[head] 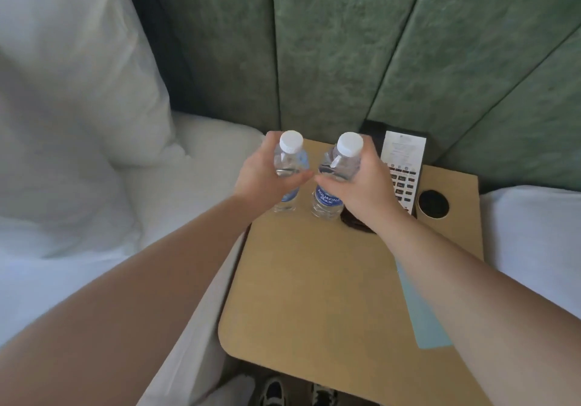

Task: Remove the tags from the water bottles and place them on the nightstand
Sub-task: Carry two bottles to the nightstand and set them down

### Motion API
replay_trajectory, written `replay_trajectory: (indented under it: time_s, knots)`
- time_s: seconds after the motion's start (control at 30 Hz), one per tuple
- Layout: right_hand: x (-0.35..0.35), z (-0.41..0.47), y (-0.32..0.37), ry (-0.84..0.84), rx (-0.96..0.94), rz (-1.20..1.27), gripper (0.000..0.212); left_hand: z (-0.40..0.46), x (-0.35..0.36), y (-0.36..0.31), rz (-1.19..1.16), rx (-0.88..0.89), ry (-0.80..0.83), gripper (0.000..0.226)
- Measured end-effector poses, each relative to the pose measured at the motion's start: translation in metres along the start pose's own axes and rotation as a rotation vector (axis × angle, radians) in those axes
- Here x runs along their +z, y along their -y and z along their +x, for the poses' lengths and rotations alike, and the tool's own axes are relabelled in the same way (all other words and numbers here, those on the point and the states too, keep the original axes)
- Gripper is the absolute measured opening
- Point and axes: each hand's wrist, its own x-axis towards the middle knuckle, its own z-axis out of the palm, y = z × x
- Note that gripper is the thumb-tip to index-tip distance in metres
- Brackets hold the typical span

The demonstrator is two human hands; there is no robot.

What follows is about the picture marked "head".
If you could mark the person's shoe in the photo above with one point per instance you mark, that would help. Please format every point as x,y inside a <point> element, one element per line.
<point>324,395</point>
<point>273,392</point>

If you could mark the person's left hand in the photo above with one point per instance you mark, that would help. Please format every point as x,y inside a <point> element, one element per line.
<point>258,179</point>

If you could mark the green padded headboard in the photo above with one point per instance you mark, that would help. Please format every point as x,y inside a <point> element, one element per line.
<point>345,42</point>

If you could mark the person's left forearm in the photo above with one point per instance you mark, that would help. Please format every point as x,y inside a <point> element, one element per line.
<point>136,292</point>

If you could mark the person's right thumb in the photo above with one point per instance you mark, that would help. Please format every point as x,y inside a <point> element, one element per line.
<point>330,181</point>

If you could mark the person's left thumb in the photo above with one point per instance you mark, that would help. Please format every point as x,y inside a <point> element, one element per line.
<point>297,180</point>

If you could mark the black desk telephone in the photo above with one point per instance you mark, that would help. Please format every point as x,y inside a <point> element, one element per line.
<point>406,179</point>

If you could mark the person's right hand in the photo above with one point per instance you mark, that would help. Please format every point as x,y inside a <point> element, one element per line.
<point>367,192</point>

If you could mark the white pillow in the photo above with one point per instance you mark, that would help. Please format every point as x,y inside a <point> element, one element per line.
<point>68,92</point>

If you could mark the light blue paper card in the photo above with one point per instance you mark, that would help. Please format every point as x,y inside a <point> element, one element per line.
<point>424,315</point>

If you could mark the person's right shoe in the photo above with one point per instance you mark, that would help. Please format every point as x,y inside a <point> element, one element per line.
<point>324,395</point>

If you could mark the person's right forearm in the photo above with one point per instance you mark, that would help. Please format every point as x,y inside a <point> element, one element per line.
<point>476,310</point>

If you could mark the clear water bottle white cap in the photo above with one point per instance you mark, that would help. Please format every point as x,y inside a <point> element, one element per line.
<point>290,156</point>
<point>338,163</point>

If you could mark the person's left shoe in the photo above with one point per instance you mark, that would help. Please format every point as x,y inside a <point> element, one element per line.
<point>273,392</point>

